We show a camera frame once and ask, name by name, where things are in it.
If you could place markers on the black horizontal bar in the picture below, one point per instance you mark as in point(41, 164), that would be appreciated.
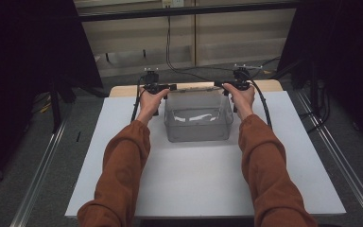
point(186, 11)

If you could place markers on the black curtain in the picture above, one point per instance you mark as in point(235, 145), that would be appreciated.
point(28, 63)
point(343, 47)

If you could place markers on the clear plastic storage box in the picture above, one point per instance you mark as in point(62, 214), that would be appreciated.
point(198, 126)

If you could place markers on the white wall outlet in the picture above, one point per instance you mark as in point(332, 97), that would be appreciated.
point(172, 3)

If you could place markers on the person's right hand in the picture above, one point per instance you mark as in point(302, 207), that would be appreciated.
point(243, 101)

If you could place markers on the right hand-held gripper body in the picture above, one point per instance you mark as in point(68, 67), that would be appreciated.
point(242, 78)

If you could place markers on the person's left hand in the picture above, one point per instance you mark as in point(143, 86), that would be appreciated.
point(150, 102)

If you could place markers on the wooden table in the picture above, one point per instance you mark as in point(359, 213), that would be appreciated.
point(123, 90)

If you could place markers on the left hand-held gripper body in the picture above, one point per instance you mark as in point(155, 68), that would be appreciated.
point(152, 82)

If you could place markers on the white board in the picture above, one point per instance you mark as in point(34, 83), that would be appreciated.
point(186, 176)

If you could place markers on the black metal stand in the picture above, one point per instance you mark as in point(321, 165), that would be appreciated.
point(56, 104)

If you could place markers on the small black floor piece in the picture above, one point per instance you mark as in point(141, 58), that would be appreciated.
point(78, 136)

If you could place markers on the metal floor rail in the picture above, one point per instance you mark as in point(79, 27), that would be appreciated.
point(41, 167)
point(343, 157)

